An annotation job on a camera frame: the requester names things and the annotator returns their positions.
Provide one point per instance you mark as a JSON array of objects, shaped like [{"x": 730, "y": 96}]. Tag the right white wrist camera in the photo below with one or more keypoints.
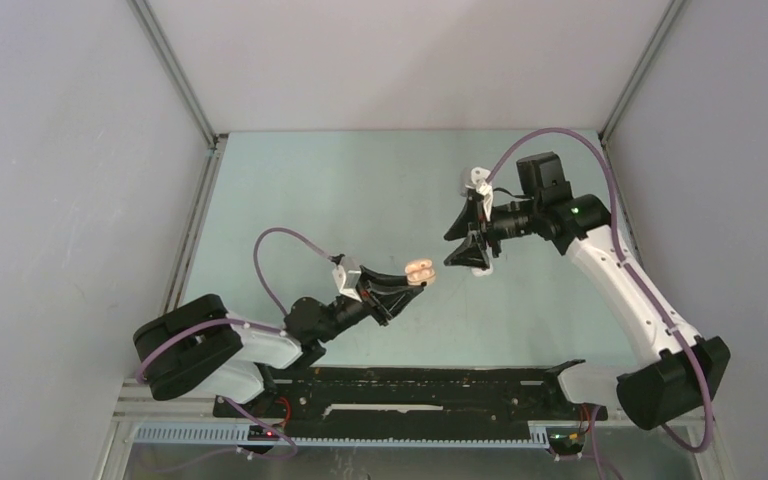
[{"x": 476, "y": 179}]

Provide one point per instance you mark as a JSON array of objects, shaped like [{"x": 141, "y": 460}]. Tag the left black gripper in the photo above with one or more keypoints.
[{"x": 384, "y": 295}]

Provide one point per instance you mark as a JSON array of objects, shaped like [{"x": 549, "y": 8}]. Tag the white earbud charging case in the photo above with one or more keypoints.
[{"x": 482, "y": 272}]

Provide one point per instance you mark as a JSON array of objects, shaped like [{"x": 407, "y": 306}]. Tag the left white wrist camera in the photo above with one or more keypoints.
[{"x": 346, "y": 274}]

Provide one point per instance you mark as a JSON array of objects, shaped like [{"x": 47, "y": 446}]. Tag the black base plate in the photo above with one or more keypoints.
[{"x": 417, "y": 403}]

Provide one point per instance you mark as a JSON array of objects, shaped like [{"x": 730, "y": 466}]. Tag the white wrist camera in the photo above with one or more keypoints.
[
  {"x": 476, "y": 179},
  {"x": 346, "y": 274}
]

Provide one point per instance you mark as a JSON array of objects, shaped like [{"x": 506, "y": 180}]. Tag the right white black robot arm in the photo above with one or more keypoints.
[{"x": 678, "y": 370}]

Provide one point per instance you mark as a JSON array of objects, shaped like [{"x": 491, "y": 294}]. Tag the white slotted cable duct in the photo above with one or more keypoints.
[{"x": 250, "y": 435}]

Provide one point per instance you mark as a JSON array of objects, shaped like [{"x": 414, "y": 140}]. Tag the pink earbud charging case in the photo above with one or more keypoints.
[{"x": 420, "y": 272}]

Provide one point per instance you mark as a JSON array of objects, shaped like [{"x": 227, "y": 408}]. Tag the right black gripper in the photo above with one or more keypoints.
[{"x": 472, "y": 253}]

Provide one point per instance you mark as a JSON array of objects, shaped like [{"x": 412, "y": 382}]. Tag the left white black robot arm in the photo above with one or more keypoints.
[{"x": 202, "y": 346}]

